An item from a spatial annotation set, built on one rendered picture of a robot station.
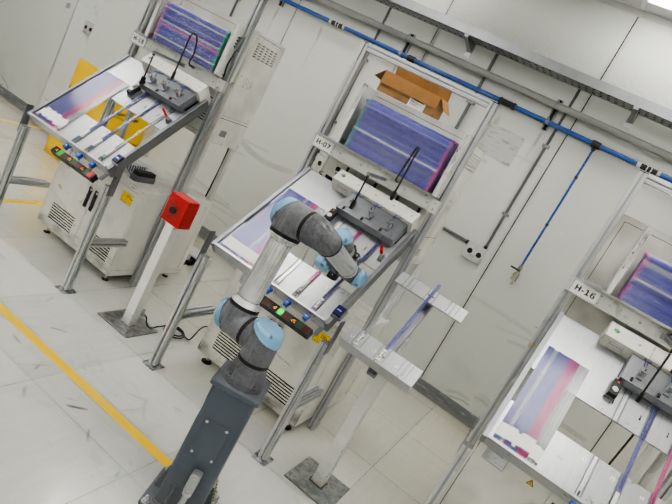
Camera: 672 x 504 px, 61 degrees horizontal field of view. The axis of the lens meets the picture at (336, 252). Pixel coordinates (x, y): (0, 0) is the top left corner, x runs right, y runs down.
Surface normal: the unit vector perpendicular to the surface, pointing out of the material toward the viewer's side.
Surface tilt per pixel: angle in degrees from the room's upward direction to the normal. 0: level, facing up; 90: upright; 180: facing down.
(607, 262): 90
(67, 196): 90
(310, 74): 90
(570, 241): 90
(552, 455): 44
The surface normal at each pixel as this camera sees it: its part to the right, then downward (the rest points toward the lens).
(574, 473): 0.04, -0.61
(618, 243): -0.41, 0.00
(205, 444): -0.12, 0.17
